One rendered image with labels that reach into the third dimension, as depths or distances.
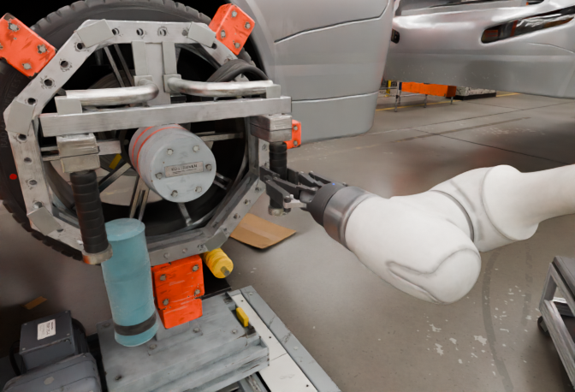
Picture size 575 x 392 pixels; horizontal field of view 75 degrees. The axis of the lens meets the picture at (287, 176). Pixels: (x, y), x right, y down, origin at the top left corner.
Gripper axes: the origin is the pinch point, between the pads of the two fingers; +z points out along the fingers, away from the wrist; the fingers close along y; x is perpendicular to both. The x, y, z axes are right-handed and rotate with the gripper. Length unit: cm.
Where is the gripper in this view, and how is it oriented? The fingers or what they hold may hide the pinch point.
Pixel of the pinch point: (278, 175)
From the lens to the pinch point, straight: 75.7
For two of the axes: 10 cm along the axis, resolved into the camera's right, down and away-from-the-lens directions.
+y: 8.5, -1.7, 4.9
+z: -5.2, -2.8, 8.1
